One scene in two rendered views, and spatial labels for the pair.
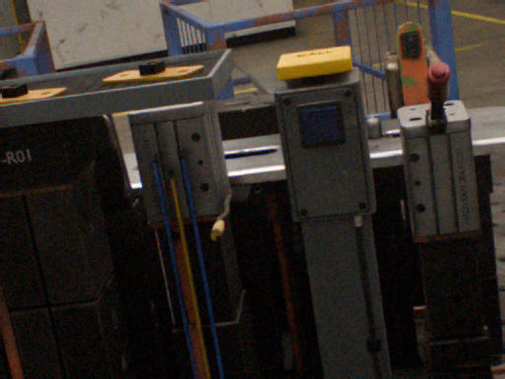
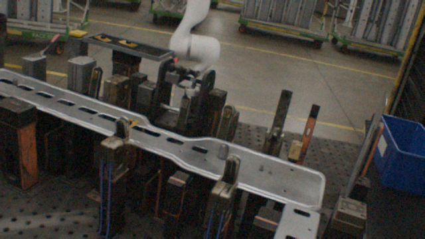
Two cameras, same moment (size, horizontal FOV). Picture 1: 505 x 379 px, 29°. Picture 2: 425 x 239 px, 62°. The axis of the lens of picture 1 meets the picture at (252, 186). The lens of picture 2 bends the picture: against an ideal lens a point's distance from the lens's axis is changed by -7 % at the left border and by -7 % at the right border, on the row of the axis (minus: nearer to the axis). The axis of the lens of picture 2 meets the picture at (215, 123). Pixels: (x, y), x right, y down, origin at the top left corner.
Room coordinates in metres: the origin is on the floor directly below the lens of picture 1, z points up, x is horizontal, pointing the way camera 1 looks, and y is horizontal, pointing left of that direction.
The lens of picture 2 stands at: (2.27, 0.80, 1.60)
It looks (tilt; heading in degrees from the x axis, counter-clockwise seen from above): 25 degrees down; 188
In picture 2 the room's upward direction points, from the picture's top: 11 degrees clockwise
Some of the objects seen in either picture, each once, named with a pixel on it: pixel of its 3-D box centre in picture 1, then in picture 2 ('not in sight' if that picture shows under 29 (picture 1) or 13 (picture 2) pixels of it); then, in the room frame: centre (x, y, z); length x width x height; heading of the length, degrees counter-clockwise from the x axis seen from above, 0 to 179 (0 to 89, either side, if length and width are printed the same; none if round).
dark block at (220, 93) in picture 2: not in sight; (208, 143); (1.01, 0.62, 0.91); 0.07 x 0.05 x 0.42; 172
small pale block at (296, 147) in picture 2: not in sight; (283, 188); (1.15, 0.93, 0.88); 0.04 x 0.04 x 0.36; 82
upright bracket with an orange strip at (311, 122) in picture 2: not in sight; (295, 170); (1.12, 0.96, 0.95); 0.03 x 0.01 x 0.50; 82
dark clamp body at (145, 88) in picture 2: not in sight; (146, 129); (1.00, 0.37, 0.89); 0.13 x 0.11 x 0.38; 172
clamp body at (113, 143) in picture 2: not in sight; (113, 186); (1.38, 0.41, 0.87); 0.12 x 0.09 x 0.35; 172
